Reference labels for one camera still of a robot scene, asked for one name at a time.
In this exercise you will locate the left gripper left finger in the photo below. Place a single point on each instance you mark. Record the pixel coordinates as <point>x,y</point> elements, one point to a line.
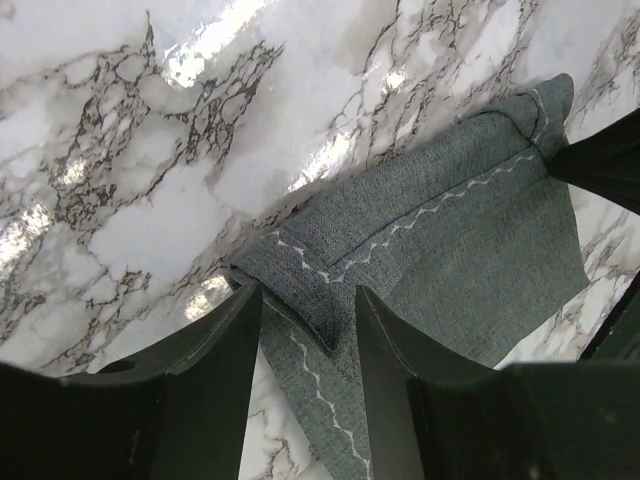
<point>174,410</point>

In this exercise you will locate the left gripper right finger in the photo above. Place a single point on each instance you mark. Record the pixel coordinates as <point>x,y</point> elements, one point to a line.
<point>434,414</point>

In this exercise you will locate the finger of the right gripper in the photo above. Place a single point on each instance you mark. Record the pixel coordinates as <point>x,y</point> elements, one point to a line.
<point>606,164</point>

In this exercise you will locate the grey cloth napkin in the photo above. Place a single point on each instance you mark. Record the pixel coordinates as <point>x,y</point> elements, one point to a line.
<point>466,237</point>

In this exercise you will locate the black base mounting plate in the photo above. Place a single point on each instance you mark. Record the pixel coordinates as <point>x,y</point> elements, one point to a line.
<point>618,336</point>

